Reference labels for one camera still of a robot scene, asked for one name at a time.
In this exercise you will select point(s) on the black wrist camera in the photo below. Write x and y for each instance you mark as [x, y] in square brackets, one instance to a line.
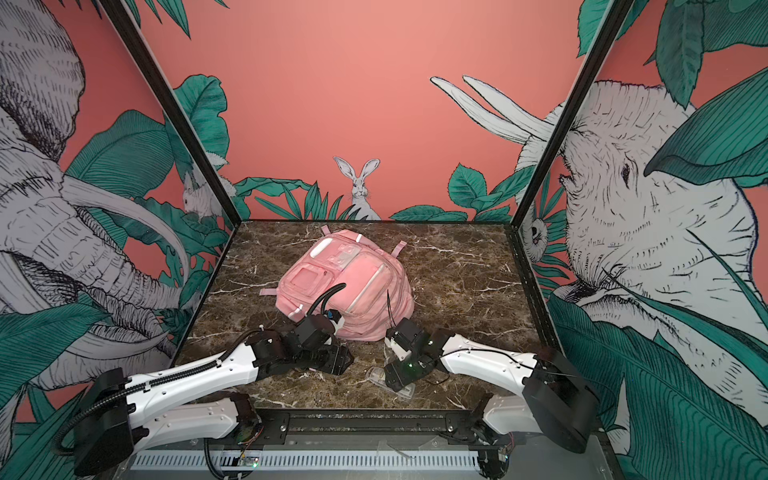
[316, 330]
[406, 338]

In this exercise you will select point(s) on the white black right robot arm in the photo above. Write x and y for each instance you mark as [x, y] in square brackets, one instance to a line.
[547, 394]

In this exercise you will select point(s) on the black front mounting rail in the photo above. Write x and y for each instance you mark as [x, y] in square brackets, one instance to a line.
[459, 427]

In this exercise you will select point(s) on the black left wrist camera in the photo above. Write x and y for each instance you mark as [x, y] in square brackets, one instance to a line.
[316, 330]

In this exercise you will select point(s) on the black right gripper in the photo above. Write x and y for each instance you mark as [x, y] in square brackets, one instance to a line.
[396, 375]

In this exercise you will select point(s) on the black left corner frame post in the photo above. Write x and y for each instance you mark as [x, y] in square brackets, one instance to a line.
[128, 31]

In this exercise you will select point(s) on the black right corner frame post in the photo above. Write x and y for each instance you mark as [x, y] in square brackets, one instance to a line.
[605, 37]

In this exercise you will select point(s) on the black corner frame post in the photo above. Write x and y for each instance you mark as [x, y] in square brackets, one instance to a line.
[128, 31]
[605, 37]

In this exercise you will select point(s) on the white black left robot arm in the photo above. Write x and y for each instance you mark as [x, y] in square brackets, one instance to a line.
[121, 416]

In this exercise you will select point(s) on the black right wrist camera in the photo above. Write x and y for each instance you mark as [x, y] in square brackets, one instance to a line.
[406, 338]

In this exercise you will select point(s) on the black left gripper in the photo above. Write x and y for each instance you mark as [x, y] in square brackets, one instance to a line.
[340, 359]

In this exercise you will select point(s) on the pink student backpack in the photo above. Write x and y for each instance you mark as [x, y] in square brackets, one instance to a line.
[377, 292]

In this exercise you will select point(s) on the white ventilation grille strip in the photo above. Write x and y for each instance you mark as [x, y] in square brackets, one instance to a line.
[304, 460]

